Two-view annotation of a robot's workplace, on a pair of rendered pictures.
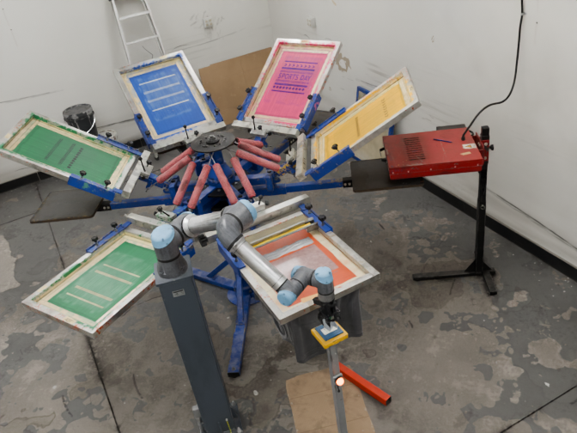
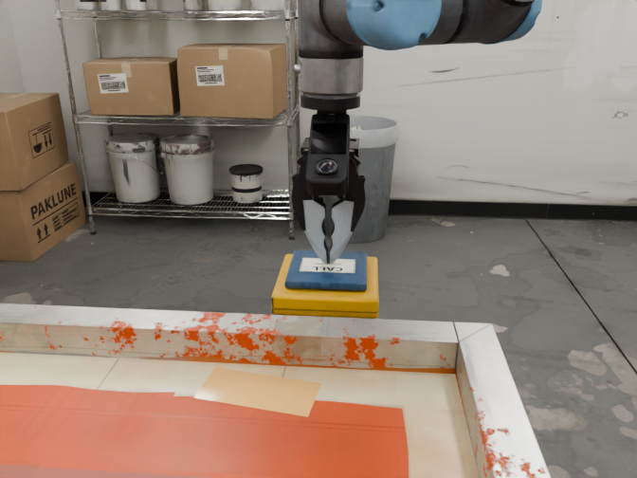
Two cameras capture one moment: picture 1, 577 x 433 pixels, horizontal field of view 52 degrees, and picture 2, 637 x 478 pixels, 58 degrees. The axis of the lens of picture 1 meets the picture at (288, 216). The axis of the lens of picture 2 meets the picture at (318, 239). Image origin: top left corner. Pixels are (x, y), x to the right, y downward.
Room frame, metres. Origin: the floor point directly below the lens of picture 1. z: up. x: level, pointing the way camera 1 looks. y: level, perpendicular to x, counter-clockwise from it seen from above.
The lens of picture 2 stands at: (2.65, 0.20, 1.28)
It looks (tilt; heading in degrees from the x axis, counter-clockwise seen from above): 22 degrees down; 207
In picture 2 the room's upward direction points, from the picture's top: straight up
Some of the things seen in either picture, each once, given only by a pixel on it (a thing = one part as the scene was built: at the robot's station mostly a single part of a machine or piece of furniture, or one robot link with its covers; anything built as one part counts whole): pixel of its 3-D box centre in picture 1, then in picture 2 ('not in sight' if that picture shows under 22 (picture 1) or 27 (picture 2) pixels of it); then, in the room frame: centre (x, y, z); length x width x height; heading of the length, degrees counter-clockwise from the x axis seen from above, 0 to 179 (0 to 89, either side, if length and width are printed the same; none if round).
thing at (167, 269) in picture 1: (170, 261); not in sight; (2.40, 0.61, 1.25); 0.15 x 0.15 x 0.10
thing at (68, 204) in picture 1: (131, 202); not in sight; (3.67, 1.08, 0.91); 1.34 x 0.40 x 0.08; 83
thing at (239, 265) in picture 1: (231, 257); not in sight; (2.73, 0.35, 0.98); 0.30 x 0.05 x 0.07; 23
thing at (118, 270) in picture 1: (124, 249); not in sight; (2.86, 0.96, 1.05); 1.08 x 0.61 x 0.23; 143
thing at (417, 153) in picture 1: (432, 152); not in sight; (3.40, -1.00, 1.06); 0.61 x 0.46 x 0.12; 83
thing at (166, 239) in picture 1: (165, 240); not in sight; (2.40, 0.61, 1.37); 0.13 x 0.12 x 0.14; 143
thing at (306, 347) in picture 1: (325, 321); not in sight; (2.34, -0.11, 0.74); 0.45 x 0.03 x 0.43; 113
